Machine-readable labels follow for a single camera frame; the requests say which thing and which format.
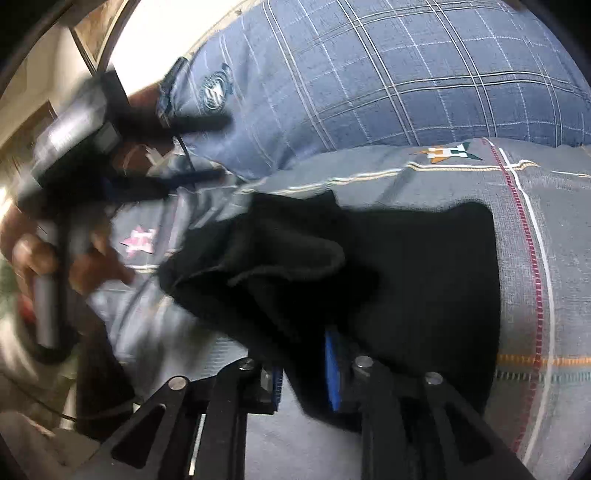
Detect grey patterned bed sheet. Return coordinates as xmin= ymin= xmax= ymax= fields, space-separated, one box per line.
xmin=90 ymin=138 xmax=590 ymax=479

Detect black pants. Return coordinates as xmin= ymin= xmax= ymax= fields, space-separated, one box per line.
xmin=158 ymin=191 xmax=501 ymax=418

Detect blue plaid pillow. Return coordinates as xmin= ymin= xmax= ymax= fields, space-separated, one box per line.
xmin=156 ymin=1 xmax=590 ymax=180

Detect person's left hand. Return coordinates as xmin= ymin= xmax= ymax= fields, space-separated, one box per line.
xmin=1 ymin=204 xmax=134 ymax=298

